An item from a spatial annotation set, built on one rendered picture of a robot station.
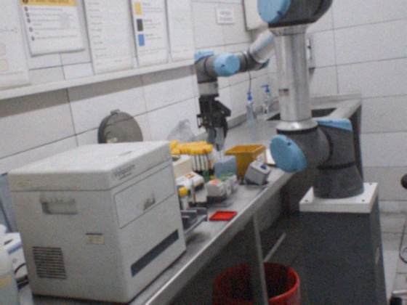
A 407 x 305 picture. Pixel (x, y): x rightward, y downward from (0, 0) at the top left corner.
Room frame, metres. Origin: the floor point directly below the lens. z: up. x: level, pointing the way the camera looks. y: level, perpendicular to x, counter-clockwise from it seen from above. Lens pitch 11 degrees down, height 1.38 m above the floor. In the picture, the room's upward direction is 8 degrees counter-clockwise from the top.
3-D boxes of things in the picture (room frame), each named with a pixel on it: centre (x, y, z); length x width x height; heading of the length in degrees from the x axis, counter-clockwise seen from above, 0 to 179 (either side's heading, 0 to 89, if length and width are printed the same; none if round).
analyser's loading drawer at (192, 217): (1.34, 0.08, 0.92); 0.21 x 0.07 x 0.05; 153
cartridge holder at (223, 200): (1.63, -0.03, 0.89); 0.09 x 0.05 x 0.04; 63
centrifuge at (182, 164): (1.90, 0.16, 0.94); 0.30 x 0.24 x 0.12; 54
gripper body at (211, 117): (1.81, -0.05, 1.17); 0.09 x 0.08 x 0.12; 148
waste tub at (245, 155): (2.01, -0.18, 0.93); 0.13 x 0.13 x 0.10; 59
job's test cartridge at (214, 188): (1.63, -0.03, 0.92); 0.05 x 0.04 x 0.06; 63
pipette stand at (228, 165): (1.86, -0.09, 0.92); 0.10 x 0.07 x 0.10; 148
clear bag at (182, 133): (2.43, 0.09, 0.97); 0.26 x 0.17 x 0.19; 169
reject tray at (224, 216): (1.49, -0.04, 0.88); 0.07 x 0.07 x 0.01; 63
